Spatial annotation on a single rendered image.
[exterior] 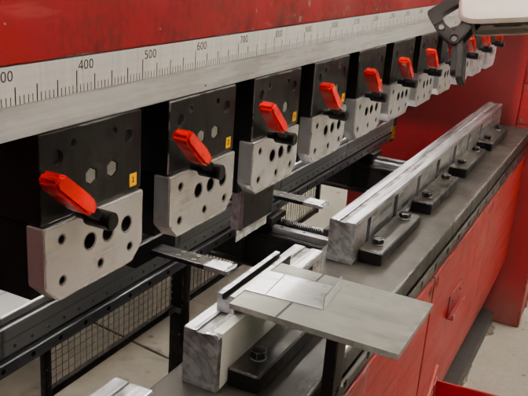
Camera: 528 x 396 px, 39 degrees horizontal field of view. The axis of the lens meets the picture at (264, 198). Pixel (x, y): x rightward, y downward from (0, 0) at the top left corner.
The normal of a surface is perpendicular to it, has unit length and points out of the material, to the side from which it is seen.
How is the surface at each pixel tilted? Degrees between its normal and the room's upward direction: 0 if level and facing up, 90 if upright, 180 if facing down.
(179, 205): 90
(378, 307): 0
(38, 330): 90
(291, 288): 0
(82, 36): 90
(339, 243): 90
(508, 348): 0
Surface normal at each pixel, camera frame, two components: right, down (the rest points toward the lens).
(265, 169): 0.89, 0.21
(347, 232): -0.46, 0.25
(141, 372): 0.07, -0.94
